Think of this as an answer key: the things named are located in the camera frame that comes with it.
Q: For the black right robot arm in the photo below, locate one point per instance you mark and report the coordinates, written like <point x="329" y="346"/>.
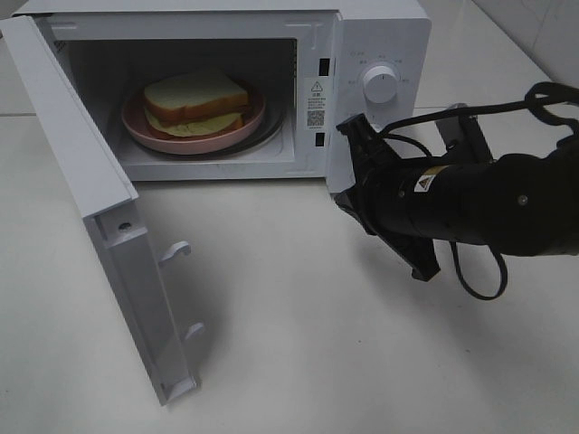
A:
<point x="518" y="205"/>

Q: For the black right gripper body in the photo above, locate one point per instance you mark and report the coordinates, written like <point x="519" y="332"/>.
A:
<point x="372" y="161"/>

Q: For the white microwave oven body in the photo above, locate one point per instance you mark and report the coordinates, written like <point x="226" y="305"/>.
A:
<point x="308" y="58"/>

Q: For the upper white power knob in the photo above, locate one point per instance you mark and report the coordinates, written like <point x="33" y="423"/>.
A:
<point x="380" y="83"/>

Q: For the toast sandwich with lettuce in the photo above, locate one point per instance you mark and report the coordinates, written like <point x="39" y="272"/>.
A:
<point x="200" y="103"/>

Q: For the white microwave door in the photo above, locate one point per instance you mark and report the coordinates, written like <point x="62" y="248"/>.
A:
<point x="107" y="202"/>

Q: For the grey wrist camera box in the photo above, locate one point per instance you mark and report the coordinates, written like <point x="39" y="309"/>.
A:
<point x="463" y="140"/>

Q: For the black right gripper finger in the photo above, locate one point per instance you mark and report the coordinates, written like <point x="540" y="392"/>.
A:
<point x="417" y="252"/>
<point x="360" y="135"/>

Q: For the pink round plate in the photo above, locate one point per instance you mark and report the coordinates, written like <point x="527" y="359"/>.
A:
<point x="134" y="118"/>

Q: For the glass microwave turntable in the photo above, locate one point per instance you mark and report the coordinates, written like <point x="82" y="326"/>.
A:
<point x="270" y="126"/>

